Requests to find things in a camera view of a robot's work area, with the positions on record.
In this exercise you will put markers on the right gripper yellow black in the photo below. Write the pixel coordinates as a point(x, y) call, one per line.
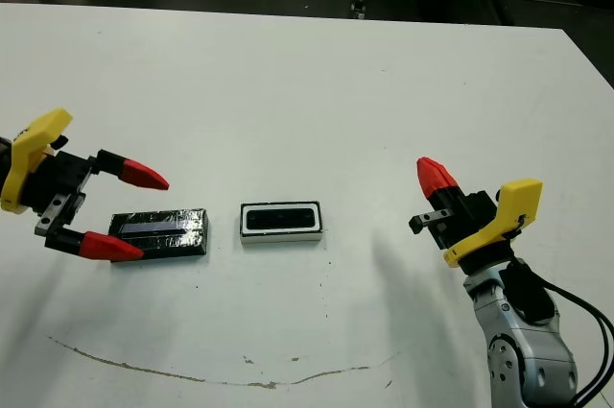
point(520, 201)

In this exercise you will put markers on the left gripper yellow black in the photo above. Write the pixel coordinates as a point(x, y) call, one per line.
point(29, 139)

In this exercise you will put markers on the glossy black box lid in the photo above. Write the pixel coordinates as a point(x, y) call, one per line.
point(163, 230)

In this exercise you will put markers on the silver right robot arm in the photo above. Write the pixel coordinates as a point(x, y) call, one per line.
point(527, 355)

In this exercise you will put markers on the white camera box base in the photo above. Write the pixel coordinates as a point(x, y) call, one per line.
point(278, 239)

